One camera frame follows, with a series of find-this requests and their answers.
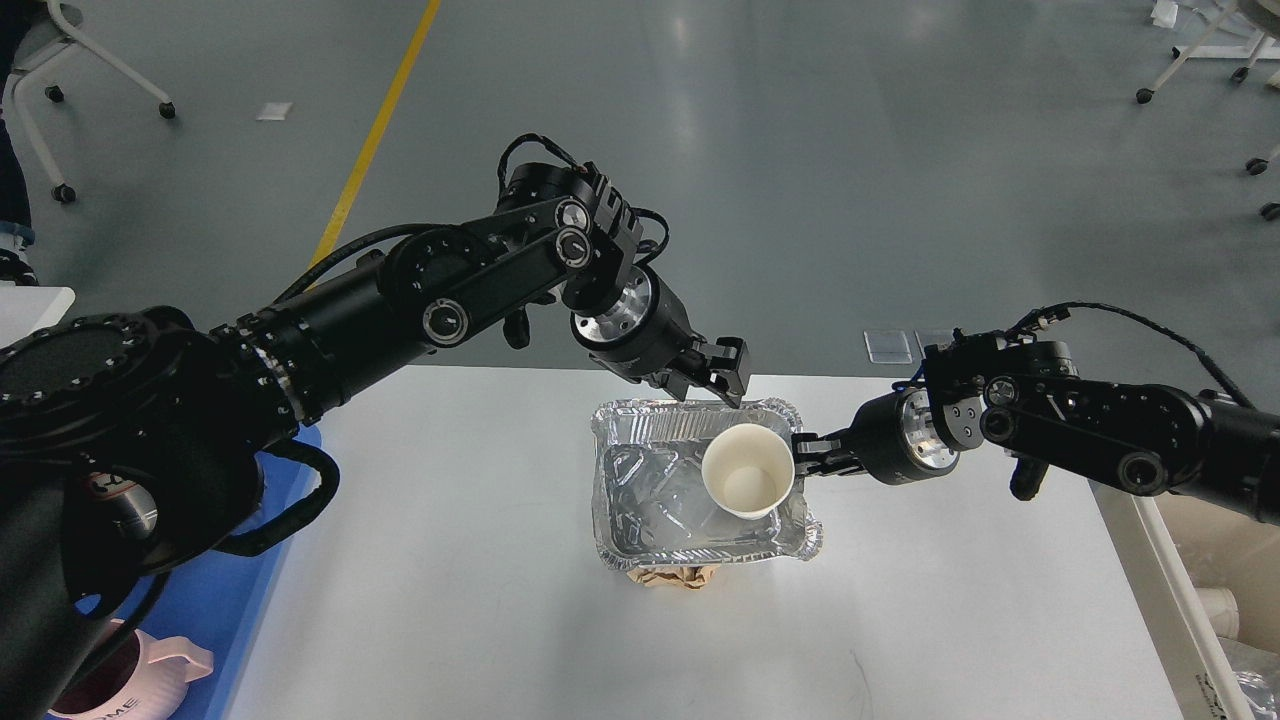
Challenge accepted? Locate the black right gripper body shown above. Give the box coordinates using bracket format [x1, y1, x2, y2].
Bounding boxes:
[841, 388, 959, 486]

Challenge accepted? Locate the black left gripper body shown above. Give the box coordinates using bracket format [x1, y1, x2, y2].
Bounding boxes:
[570, 265, 705, 391]

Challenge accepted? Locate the white paper cup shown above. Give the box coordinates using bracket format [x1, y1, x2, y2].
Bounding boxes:
[701, 423, 796, 520]

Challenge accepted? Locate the aluminium foil tray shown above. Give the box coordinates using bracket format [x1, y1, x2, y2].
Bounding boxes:
[590, 398, 824, 571]

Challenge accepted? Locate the brown paper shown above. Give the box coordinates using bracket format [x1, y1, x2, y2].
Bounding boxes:
[625, 564, 721, 591]

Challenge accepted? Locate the pink mug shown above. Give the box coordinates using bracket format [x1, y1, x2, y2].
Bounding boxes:
[47, 629, 215, 719]

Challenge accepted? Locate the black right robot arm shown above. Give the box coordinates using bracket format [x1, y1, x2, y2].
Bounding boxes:
[790, 301, 1279, 525]

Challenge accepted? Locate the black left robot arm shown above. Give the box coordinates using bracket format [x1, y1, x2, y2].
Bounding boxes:
[1, 133, 750, 719]

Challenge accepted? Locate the clear floor plate left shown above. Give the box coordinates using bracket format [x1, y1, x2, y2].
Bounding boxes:
[863, 331, 914, 365]

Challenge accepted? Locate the clear floor plate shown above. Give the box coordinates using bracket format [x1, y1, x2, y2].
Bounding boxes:
[914, 331, 954, 352]
[863, 331, 914, 365]

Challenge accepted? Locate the clear floor plate right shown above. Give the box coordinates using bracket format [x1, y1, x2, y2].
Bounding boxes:
[914, 331, 954, 352]

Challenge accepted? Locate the white waste bin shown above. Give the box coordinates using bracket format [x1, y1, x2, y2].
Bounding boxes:
[1092, 484, 1279, 719]

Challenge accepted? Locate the white paper scrap on floor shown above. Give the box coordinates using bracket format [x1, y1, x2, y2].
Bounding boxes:
[255, 101, 293, 122]

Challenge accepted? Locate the blue plastic tray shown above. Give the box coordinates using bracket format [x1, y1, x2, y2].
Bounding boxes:
[138, 452, 317, 719]

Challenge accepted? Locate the white side table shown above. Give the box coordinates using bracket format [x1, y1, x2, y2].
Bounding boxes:
[0, 284, 76, 347]

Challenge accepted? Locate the seated person in dark clothes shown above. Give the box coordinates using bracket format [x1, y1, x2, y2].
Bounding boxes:
[1, 1, 38, 286]

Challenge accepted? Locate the grey chair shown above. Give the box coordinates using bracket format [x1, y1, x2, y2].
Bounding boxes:
[0, 0, 178, 205]

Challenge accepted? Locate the white wheeled cart frame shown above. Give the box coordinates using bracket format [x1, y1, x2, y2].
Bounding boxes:
[1134, 1, 1279, 105]

